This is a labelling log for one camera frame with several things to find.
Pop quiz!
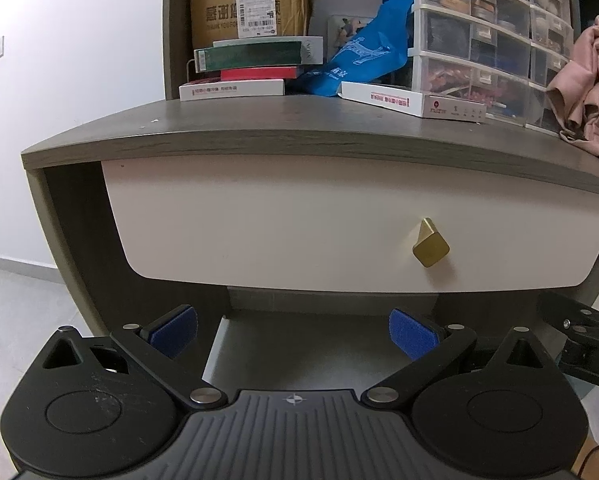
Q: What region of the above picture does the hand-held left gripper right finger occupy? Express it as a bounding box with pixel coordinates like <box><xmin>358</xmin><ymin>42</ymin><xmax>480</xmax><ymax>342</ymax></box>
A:
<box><xmin>362</xmin><ymin>307</ymin><xmax>550</xmax><ymax>408</ymax></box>

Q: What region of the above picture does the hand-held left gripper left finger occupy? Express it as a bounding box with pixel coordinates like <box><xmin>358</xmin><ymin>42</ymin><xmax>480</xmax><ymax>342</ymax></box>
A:
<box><xmin>42</xmin><ymin>304</ymin><xmax>227</xmax><ymax>407</ymax></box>

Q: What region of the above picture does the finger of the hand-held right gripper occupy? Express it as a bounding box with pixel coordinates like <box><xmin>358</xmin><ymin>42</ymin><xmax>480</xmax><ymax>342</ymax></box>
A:
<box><xmin>536</xmin><ymin>291</ymin><xmax>599</xmax><ymax>334</ymax></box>

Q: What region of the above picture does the gold drawer knob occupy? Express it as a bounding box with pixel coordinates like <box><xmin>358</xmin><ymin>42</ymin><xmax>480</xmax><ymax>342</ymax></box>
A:
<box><xmin>412</xmin><ymin>217</ymin><xmax>451</xmax><ymax>267</ymax></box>

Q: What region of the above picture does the white drawer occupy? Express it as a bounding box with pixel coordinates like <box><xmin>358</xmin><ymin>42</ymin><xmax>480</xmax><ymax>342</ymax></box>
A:
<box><xmin>102</xmin><ymin>157</ymin><xmax>599</xmax><ymax>297</ymax></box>

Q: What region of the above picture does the white box red print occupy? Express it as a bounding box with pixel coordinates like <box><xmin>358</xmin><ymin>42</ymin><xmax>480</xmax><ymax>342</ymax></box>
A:
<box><xmin>339</xmin><ymin>80</ymin><xmax>486</xmax><ymax>123</ymax></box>

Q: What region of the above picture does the narrow clear plastic drawer organizer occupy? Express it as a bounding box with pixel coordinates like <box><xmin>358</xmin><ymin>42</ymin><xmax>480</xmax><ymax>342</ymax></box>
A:
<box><xmin>526</xmin><ymin>0</ymin><xmax>579</xmax><ymax>134</ymax></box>

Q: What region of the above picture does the wide clear plastic drawer organizer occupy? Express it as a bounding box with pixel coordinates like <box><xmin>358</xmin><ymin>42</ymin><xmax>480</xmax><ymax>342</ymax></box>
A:
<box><xmin>391</xmin><ymin>0</ymin><xmax>533</xmax><ymax>122</ymax></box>

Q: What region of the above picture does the pink cloth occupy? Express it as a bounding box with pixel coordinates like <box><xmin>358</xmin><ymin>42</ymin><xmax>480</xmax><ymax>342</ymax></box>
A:
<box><xmin>546</xmin><ymin>10</ymin><xmax>599</xmax><ymax>159</ymax></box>

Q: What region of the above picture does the grey wooden desk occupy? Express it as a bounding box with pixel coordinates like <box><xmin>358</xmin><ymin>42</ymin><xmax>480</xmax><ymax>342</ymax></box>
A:
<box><xmin>20</xmin><ymin>95</ymin><xmax>599</xmax><ymax>341</ymax></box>

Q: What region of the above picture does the white box red label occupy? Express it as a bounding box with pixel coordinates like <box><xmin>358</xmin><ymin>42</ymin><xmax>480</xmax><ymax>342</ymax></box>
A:
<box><xmin>179</xmin><ymin>78</ymin><xmax>286</xmax><ymax>102</ymax></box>

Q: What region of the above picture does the blue plastic bag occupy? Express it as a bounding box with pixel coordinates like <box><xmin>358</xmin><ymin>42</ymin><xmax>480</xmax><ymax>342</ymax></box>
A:
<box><xmin>295</xmin><ymin>0</ymin><xmax>415</xmax><ymax>97</ymax></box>

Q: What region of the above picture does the green and white box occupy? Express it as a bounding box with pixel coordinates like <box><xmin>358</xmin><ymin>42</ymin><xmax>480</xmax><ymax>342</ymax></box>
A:
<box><xmin>194</xmin><ymin>36</ymin><xmax>325</xmax><ymax>72</ymax></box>

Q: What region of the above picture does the grey shelf side panel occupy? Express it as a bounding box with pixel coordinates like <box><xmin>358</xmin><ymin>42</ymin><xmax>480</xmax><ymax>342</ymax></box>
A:
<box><xmin>163</xmin><ymin>0</ymin><xmax>192</xmax><ymax>102</ymax></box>

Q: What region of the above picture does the picture card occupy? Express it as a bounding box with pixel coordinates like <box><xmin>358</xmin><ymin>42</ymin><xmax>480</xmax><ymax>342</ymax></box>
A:
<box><xmin>328</xmin><ymin>14</ymin><xmax>380</xmax><ymax>57</ymax></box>

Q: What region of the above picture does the brown cardboard box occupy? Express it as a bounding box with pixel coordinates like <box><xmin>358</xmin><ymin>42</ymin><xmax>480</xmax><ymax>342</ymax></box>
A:
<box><xmin>186</xmin><ymin>0</ymin><xmax>313</xmax><ymax>43</ymax></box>

